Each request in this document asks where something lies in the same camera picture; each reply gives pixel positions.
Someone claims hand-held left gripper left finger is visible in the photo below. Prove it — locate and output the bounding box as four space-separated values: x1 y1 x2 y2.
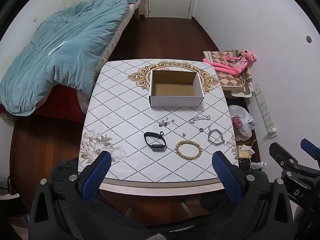
28 151 112 240

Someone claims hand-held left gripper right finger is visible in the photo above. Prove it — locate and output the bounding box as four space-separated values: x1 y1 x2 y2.
212 151 297 240

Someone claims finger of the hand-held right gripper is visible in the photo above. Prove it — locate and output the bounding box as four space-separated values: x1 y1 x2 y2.
269 142 302 179
300 138 320 161

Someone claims silver chain bracelet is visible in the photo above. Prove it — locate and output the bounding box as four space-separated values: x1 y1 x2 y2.
207 125 225 146

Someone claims wooden bead bracelet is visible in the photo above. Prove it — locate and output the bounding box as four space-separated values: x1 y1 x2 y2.
175 140 202 159

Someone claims black smart watch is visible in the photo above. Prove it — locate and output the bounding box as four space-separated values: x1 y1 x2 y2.
144 131 167 152

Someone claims silver chain necklace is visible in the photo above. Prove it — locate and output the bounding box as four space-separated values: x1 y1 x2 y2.
189 115 211 124

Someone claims white cardboard box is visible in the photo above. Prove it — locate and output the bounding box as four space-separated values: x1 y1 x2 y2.
149 69 206 108

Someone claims yellow tissue box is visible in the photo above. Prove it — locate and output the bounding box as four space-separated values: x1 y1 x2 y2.
236 144 255 160

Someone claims white plastic bag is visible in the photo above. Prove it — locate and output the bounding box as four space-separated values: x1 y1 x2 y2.
228 104 256 142

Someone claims white power strip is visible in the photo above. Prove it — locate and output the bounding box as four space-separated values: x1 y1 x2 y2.
252 83 275 131

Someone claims white table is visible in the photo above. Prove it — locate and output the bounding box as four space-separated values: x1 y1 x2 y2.
78 59 239 220

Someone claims dark fuzzy cloth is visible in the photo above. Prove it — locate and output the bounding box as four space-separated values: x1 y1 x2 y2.
49 156 272 240

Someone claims pink plush toy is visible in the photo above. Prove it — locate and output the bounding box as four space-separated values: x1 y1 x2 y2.
202 50 257 76

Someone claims blue duvet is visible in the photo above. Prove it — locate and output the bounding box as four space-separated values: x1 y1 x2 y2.
0 0 131 117

